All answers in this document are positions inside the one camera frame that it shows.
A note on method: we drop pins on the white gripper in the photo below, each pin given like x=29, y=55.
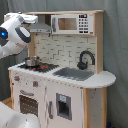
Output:
x=27, y=19

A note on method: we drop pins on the white toy microwave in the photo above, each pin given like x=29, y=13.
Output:
x=72, y=24

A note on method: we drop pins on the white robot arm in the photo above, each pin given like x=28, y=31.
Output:
x=18, y=37

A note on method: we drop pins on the wooden toy kitchen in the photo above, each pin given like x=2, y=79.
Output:
x=79, y=51

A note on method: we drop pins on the steel toy pot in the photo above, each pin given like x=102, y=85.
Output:
x=32, y=61

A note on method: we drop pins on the black toy stovetop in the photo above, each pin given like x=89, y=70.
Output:
x=41, y=67

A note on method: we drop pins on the red left stove knob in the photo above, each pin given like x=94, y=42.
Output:
x=17, y=78

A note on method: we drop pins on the red stove knob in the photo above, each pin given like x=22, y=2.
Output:
x=17, y=78
x=35, y=84

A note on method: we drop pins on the red right stove knob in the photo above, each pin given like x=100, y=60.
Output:
x=35, y=84

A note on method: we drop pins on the grey toy sink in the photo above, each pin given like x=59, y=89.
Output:
x=74, y=74

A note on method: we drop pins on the white oven door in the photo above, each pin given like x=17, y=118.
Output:
x=27, y=103

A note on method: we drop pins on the white cabinet door with dispenser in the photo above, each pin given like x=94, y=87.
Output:
x=64, y=106

